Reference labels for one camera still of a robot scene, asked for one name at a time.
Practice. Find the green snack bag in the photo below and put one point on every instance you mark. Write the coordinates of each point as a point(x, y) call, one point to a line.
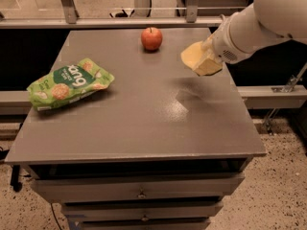
point(68, 84)

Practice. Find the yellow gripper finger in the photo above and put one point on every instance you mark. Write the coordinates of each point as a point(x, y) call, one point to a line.
point(207, 67)

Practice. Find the grey drawer cabinet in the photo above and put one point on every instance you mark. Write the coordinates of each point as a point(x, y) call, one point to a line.
point(157, 150)

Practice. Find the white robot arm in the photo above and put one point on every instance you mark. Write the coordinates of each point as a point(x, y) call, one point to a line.
point(262, 24)

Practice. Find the yellow sponge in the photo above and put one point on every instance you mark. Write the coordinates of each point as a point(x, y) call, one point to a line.
point(192, 54)

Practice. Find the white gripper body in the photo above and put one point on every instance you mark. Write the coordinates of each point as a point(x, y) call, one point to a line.
point(224, 46)

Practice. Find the grey metal railing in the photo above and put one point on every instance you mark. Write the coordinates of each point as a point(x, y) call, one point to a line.
point(87, 14)

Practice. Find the red apple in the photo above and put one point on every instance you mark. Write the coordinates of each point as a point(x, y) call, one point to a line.
point(151, 38)

